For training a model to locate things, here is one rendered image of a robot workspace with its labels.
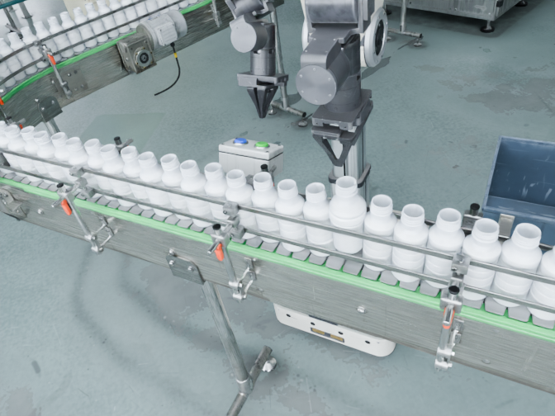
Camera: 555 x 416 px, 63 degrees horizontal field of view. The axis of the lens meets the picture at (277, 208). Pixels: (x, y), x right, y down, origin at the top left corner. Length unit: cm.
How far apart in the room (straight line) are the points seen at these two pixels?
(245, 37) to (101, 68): 148
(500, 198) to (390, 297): 71
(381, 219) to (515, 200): 77
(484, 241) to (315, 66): 40
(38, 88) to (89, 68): 25
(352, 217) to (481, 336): 33
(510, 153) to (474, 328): 65
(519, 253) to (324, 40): 46
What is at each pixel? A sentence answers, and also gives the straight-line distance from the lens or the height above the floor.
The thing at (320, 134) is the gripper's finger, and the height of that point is 133.
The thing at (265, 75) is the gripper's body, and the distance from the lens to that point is 103.
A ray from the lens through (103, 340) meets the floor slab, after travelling 230.
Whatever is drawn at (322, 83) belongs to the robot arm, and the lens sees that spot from 61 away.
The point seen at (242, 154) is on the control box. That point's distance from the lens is 108.
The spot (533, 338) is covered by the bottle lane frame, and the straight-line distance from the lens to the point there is 92.
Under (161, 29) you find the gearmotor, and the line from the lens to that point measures 230.
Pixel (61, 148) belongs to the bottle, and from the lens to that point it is 129.
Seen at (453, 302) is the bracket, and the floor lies 109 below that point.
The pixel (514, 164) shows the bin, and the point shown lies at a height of 86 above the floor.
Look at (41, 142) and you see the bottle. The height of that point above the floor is 115.
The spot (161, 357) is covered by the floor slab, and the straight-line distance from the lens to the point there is 213.
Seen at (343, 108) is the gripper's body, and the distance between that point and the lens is 70.
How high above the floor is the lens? 171
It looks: 41 degrees down
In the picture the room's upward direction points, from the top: 10 degrees counter-clockwise
